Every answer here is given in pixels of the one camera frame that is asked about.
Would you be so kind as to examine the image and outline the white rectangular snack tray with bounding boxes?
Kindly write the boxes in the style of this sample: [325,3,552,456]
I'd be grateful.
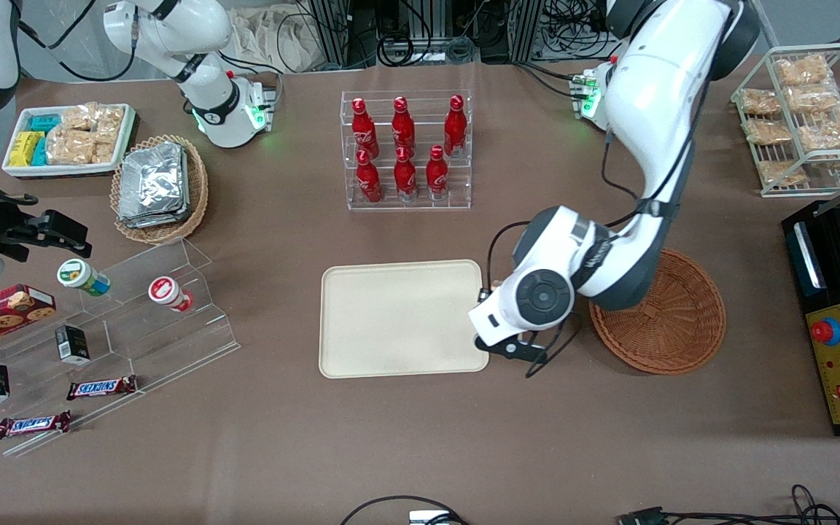
[2,104,136,179]

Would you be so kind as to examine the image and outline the beige plastic tray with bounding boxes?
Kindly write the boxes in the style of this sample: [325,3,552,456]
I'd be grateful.
[319,260,490,380]

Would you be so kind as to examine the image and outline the oval light wicker basket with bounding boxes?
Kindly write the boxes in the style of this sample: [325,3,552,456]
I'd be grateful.
[110,135,209,244]

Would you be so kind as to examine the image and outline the round brown wicker basket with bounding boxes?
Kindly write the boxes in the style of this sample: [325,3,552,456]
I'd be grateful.
[589,248,727,376]

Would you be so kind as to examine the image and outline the green lid yogurt cup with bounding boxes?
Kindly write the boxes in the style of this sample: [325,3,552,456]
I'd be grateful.
[57,258,112,297]

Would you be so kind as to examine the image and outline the yellow snack pack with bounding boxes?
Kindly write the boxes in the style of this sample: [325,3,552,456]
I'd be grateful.
[10,131,43,167]

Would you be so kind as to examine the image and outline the silver foil pouch stack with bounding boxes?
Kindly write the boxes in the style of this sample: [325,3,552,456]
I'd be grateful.
[117,142,191,228]

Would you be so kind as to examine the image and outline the clear acrylic bottle rack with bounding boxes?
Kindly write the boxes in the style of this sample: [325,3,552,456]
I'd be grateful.
[341,90,473,211]

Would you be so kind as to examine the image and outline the red lid yogurt cup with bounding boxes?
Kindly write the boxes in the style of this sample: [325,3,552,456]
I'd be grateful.
[148,276,195,313]

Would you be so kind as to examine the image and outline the red cola bottle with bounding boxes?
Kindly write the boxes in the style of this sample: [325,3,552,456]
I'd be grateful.
[351,98,379,158]
[356,149,383,203]
[394,146,418,202]
[426,144,450,201]
[392,96,416,154]
[443,95,467,158]

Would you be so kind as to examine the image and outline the clear acrylic step stand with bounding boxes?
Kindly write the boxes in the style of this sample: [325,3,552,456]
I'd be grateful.
[0,237,241,459]

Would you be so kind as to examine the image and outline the brown snickers bar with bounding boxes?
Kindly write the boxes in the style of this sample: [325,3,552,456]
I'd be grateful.
[66,375,138,401]
[0,411,71,440]

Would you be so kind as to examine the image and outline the beige cloth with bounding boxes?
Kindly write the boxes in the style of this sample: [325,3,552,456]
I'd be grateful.
[230,6,337,74]

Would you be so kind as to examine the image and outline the bagged puffed snack pack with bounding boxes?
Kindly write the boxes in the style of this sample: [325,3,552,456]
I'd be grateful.
[775,55,833,87]
[787,84,840,112]
[739,89,785,116]
[744,119,793,145]
[758,160,809,187]
[798,109,840,152]

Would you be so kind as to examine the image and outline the black machine housing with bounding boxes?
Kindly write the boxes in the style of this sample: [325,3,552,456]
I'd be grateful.
[782,201,840,438]

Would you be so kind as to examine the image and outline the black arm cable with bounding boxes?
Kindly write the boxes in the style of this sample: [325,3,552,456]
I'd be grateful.
[487,220,583,379]

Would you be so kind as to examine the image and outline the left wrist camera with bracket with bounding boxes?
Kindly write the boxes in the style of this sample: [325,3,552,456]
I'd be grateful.
[473,334,546,363]

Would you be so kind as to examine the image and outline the white plug with black cable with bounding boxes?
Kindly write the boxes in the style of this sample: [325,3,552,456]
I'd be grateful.
[340,496,468,525]

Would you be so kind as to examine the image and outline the black cable bundle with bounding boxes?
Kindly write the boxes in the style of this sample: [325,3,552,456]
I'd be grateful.
[376,29,479,68]

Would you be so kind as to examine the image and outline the aluminium frame post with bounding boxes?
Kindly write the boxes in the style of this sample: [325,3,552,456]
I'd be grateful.
[303,0,351,70]
[507,0,545,63]

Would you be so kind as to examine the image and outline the black cable with connector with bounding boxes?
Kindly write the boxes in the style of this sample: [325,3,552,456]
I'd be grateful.
[617,485,840,525]

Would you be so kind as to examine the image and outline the silver bar handle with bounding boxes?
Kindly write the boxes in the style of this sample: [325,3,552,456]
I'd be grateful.
[792,221,827,290]

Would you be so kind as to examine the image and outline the white wire rack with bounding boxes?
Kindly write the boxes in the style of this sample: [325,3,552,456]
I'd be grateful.
[730,42,840,199]

